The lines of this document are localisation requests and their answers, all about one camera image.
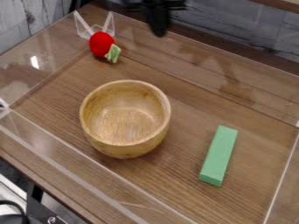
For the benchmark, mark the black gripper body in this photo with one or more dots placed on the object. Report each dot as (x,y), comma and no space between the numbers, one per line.
(173,5)

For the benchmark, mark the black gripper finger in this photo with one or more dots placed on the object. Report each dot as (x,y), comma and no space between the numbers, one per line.
(157,18)

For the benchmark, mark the red plush fruit green leaf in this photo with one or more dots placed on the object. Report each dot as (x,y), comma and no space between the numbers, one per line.
(103,46)

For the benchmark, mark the round wooden bowl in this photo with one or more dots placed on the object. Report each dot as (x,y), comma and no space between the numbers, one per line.
(124,116)

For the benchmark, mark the green rectangular block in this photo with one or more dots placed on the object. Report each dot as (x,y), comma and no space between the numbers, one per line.
(216,161)

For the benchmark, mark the black metal table leg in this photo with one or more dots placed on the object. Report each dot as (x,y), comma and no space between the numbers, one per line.
(45,209)

